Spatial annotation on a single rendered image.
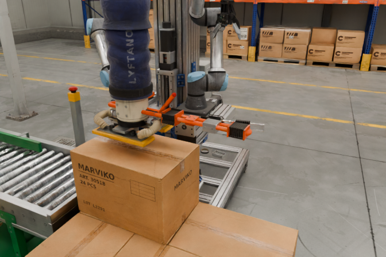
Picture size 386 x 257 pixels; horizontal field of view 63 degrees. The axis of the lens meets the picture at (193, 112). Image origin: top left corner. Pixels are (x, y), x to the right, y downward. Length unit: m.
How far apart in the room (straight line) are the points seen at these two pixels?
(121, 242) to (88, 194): 0.34
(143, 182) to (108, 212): 0.38
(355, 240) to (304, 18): 7.68
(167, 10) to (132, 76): 0.79
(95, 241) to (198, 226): 0.55
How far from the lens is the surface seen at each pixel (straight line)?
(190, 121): 1.51
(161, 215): 1.66
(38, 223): 2.13
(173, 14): 2.22
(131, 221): 1.82
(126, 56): 1.55
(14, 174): 2.63
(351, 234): 2.91
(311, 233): 2.80
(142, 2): 1.54
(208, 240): 1.80
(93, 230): 1.93
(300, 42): 8.50
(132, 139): 1.62
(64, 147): 2.74
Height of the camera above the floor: 1.77
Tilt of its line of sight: 21 degrees down
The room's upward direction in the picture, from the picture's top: straight up
